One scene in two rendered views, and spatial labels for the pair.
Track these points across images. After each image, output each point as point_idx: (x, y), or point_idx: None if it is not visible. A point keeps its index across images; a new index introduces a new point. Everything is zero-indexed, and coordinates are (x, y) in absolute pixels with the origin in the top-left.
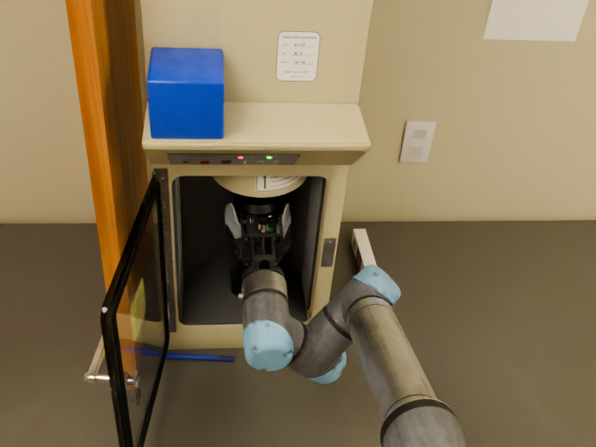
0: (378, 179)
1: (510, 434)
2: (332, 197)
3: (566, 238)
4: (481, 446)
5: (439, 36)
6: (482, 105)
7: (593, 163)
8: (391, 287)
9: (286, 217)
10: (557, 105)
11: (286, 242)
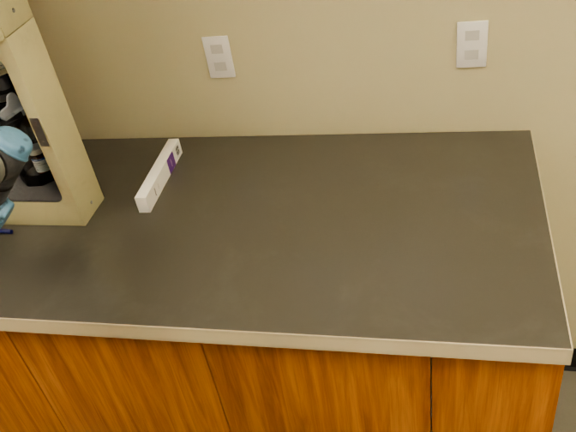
0: (201, 96)
1: (184, 300)
2: (13, 78)
3: (377, 147)
4: (150, 307)
5: None
6: (264, 16)
7: (403, 71)
8: (4, 141)
9: (14, 105)
10: (337, 9)
11: (5, 123)
